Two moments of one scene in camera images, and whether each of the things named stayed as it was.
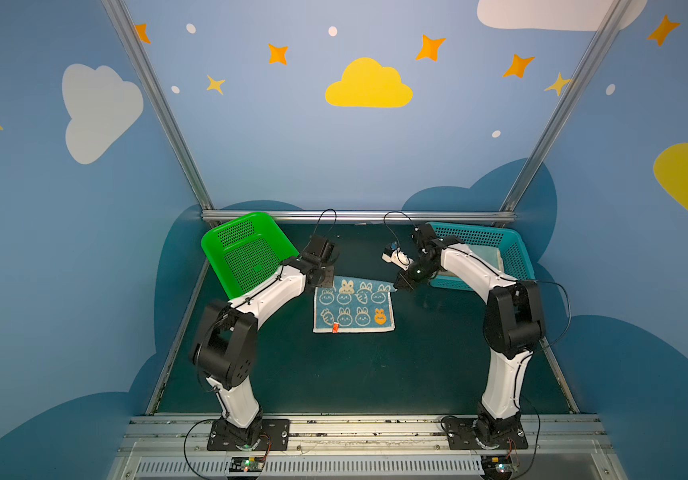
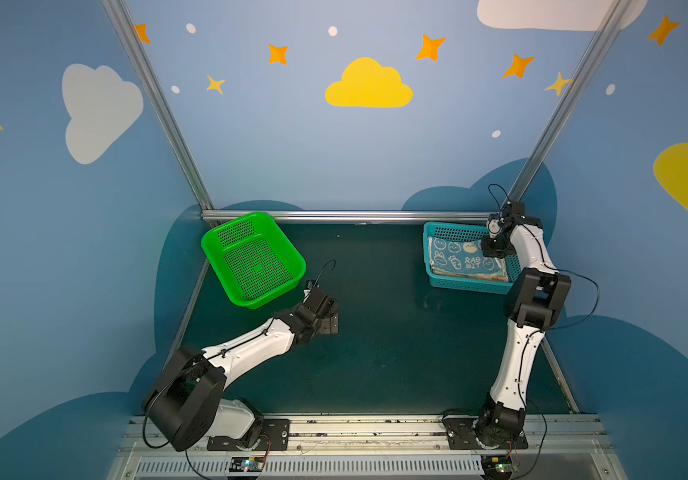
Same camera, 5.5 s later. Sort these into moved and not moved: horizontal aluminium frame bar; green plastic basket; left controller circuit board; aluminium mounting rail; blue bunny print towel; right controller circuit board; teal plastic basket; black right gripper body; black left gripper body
Moved: black left gripper body; blue bunny print towel; black right gripper body
Not moved: aluminium mounting rail; left controller circuit board; green plastic basket; horizontal aluminium frame bar; right controller circuit board; teal plastic basket
